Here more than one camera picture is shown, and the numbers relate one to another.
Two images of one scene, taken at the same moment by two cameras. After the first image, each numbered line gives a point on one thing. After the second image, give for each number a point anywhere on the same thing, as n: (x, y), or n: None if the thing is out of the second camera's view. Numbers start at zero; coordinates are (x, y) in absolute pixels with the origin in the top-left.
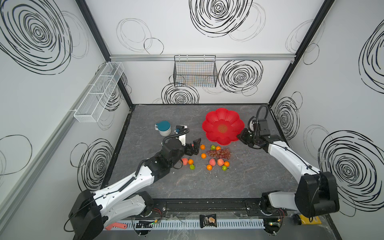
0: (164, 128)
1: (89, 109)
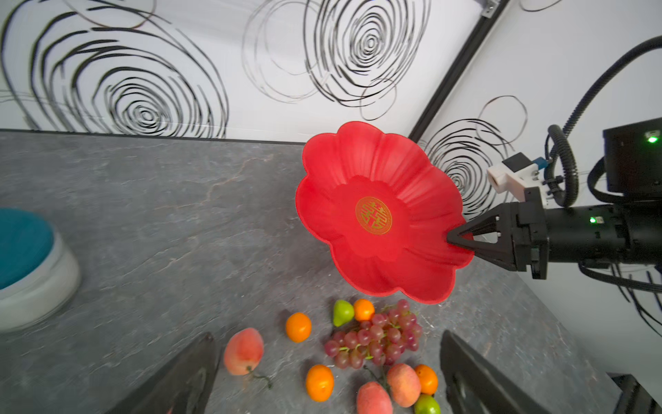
0: (40, 272)
1: None
